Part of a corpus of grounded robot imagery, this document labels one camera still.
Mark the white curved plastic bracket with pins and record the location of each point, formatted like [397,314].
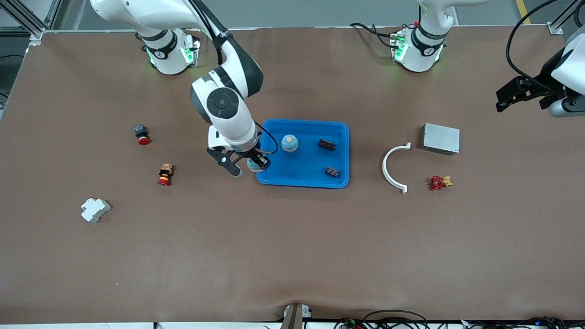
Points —
[384,168]

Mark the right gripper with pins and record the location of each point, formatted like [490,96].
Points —
[252,154]

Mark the aluminium frame profile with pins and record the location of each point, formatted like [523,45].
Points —
[555,29]
[34,34]

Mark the red emergency stop button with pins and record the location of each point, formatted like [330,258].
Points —
[142,137]

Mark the black electrolytic capacitor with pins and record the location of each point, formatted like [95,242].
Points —
[332,172]

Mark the silver metal box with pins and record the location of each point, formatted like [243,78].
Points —
[441,139]

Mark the blue bell with beige base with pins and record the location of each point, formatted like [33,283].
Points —
[289,144]
[252,165]

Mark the brown electrolytic capacitor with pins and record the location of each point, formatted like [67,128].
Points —
[327,145]

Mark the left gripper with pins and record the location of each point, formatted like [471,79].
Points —
[545,71]

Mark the brown table cover sheet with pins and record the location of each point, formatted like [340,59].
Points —
[292,251]

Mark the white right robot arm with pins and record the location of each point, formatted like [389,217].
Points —
[237,128]

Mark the white circuit breaker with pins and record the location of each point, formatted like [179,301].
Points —
[94,210]

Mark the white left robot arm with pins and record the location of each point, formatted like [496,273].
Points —
[418,55]

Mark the red yellow pushbutton switch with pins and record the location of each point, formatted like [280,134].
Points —
[165,175]

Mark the blue plastic tray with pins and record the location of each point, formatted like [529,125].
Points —
[301,160]

